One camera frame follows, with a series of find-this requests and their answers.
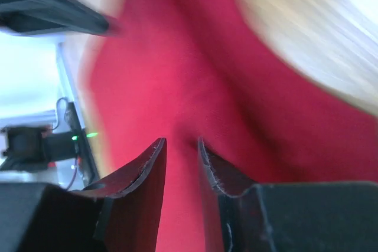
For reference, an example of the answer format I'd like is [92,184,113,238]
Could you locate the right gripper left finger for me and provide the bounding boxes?
[1,138,167,251]

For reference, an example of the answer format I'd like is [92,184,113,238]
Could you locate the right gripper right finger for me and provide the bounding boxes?
[198,140,377,252]

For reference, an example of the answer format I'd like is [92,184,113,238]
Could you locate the dark red t shirt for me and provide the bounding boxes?
[82,0,377,251]

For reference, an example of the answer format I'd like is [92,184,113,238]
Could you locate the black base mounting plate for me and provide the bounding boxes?
[1,42,99,190]

